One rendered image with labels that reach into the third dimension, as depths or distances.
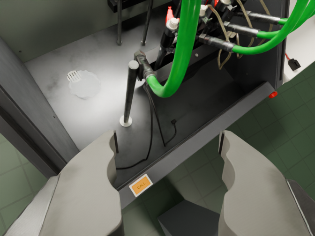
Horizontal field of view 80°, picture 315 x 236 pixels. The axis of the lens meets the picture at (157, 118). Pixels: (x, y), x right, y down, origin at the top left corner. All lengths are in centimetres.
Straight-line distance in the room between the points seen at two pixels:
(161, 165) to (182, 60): 37
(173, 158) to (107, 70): 38
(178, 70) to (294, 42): 71
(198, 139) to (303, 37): 56
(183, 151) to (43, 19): 53
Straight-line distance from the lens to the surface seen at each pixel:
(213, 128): 57
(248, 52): 43
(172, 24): 43
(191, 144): 53
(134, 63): 31
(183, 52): 16
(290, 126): 215
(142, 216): 148
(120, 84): 68
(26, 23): 66
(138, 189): 48
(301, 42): 88
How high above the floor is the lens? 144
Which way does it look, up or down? 71 degrees down
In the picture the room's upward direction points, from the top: 36 degrees clockwise
